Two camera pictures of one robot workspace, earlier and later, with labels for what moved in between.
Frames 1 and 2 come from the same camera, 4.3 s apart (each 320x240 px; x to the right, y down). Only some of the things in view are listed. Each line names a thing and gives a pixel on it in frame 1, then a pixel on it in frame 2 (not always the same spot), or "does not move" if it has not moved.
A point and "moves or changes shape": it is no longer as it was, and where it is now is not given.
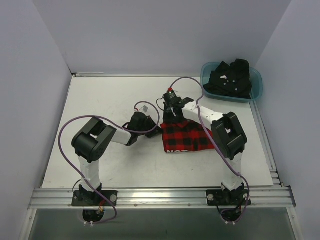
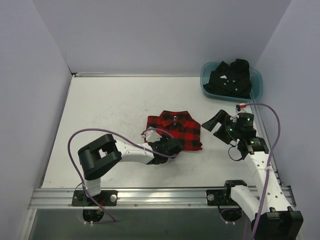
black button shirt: (233, 80) does not move
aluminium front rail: (164, 197) does not move
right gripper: (172, 117) → (221, 130)
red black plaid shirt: (186, 135) moves or changes shape
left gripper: (152, 127) → (169, 146)
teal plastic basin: (256, 82) does not move
